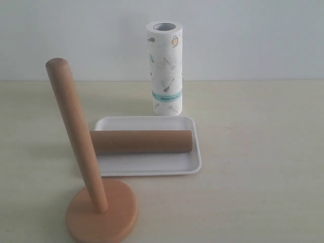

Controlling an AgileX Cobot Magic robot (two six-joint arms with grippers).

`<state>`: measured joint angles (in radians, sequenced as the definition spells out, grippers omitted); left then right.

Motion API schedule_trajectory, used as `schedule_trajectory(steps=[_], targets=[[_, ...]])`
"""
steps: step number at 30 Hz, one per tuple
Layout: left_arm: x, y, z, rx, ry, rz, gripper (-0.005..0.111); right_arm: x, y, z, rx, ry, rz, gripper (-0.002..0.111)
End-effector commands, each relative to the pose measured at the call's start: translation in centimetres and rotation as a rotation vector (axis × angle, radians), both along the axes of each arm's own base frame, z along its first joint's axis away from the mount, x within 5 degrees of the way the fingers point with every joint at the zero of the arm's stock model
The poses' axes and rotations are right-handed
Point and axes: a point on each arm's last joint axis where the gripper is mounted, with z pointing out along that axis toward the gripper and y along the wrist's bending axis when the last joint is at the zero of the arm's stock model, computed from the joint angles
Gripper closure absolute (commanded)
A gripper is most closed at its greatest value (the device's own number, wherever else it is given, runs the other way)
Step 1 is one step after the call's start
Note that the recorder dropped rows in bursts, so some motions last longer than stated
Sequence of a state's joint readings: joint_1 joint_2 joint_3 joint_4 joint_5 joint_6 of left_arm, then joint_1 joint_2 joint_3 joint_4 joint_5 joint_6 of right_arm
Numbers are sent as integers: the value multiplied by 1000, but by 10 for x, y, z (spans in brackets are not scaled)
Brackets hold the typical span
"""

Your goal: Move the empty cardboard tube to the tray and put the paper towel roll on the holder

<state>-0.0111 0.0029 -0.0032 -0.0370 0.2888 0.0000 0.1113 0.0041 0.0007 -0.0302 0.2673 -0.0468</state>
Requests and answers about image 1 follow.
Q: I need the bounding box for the brown cardboard tube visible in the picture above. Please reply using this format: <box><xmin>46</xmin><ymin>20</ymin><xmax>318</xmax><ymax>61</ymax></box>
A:
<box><xmin>90</xmin><ymin>130</ymin><xmax>193</xmax><ymax>154</ymax></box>

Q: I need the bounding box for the printed white paper towel roll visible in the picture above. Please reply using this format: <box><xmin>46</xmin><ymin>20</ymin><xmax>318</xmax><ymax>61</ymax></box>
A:
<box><xmin>146</xmin><ymin>21</ymin><xmax>183</xmax><ymax>116</ymax></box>

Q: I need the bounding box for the wooden paper towel holder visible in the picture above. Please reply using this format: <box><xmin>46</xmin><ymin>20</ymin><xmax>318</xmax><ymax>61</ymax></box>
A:
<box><xmin>46</xmin><ymin>58</ymin><xmax>138</xmax><ymax>242</ymax></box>

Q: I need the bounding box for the white rectangular tray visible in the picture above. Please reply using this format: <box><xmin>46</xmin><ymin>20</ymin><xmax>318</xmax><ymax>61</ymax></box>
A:
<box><xmin>94</xmin><ymin>116</ymin><xmax>202</xmax><ymax>177</ymax></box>

